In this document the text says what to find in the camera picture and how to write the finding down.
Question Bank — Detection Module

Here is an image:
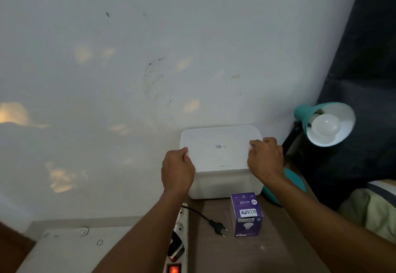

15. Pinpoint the person's left hand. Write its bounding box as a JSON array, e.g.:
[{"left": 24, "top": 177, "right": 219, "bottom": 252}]
[{"left": 161, "top": 147, "right": 196, "bottom": 195}]

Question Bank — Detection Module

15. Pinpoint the person's right hand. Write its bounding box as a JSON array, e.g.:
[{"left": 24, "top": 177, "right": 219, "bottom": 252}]
[{"left": 247, "top": 137, "right": 287, "bottom": 184}]

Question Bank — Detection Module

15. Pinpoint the white plastic container lid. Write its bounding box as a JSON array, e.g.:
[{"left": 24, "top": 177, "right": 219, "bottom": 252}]
[{"left": 179, "top": 124, "right": 264, "bottom": 173}]

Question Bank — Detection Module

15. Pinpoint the person's right forearm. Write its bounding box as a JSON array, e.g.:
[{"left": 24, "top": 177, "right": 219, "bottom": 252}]
[{"left": 263, "top": 174, "right": 396, "bottom": 273}]

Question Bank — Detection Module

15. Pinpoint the person's left forearm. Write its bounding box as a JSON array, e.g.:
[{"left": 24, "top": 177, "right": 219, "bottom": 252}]
[{"left": 92, "top": 189, "right": 190, "bottom": 273}]

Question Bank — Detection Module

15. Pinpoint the translucent white plastic container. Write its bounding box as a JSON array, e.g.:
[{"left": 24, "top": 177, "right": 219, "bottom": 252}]
[{"left": 188, "top": 168, "right": 264, "bottom": 200}]

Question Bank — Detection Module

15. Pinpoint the teal desk lamp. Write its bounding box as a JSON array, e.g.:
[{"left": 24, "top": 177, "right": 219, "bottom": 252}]
[{"left": 261, "top": 102, "right": 356, "bottom": 207}]

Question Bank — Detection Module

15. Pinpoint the white power strip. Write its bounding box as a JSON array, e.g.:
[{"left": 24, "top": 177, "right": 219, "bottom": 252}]
[{"left": 163, "top": 203, "right": 189, "bottom": 273}]

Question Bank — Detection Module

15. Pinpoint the white light bulb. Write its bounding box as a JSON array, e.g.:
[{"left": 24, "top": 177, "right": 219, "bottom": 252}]
[{"left": 311, "top": 114, "right": 342, "bottom": 138}]

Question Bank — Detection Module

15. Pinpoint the purple light bulb box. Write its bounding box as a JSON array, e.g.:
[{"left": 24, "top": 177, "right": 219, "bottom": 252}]
[{"left": 230, "top": 192, "right": 264, "bottom": 238}]

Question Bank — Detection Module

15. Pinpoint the black and white plug adapter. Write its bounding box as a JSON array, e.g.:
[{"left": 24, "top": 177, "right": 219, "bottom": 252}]
[{"left": 167, "top": 231, "right": 186, "bottom": 263}]

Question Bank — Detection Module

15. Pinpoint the pale green striped pillow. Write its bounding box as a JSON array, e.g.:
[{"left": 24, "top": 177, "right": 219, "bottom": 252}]
[{"left": 337, "top": 179, "right": 396, "bottom": 246}]

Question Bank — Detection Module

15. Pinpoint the dark grey curtain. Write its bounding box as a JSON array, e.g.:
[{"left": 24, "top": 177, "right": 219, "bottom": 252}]
[{"left": 295, "top": 0, "right": 396, "bottom": 212}]

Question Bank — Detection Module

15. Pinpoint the white storage box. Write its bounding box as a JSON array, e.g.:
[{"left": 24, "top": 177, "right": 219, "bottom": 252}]
[{"left": 15, "top": 225, "right": 134, "bottom": 273}]

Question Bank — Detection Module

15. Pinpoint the black power plug with cable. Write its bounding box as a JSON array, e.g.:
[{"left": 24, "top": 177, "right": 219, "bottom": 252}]
[{"left": 181, "top": 205, "right": 229, "bottom": 238}]

